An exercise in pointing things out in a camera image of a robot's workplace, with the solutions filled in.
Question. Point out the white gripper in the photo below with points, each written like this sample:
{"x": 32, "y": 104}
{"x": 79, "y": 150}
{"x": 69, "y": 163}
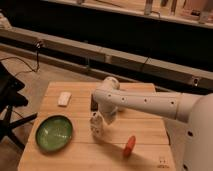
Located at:
{"x": 96, "y": 124}

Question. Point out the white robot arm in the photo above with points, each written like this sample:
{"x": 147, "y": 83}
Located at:
{"x": 195, "y": 110}

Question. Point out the orange carrot toy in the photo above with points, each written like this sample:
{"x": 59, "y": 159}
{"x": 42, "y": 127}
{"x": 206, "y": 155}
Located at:
{"x": 129, "y": 146}

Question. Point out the white rectangular sponge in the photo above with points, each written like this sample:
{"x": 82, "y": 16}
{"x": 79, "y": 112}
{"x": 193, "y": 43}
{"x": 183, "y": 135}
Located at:
{"x": 64, "y": 99}

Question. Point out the green glass bowl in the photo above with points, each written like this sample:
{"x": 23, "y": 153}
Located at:
{"x": 54, "y": 133}

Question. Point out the black office chair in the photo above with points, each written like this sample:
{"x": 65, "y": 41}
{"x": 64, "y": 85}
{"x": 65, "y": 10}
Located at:
{"x": 10, "y": 98}

